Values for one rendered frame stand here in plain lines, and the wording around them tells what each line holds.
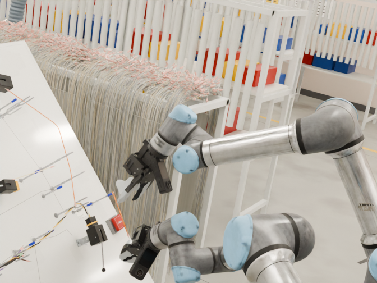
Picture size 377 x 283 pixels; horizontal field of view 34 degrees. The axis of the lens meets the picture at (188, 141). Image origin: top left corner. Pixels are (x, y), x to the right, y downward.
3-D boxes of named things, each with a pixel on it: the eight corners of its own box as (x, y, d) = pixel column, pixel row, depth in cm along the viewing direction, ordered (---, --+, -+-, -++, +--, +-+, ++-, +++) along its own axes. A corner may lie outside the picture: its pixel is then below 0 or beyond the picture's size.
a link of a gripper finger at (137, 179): (127, 191, 193) (147, 170, 193) (130, 195, 192) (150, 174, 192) (122, 188, 189) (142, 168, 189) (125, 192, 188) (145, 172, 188)
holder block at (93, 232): (91, 246, 200) (100, 242, 199) (85, 229, 201) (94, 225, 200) (99, 243, 204) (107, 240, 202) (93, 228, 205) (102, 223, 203)
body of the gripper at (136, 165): (134, 166, 199) (155, 137, 195) (151, 185, 196) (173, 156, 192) (120, 167, 192) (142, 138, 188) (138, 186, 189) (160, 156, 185)
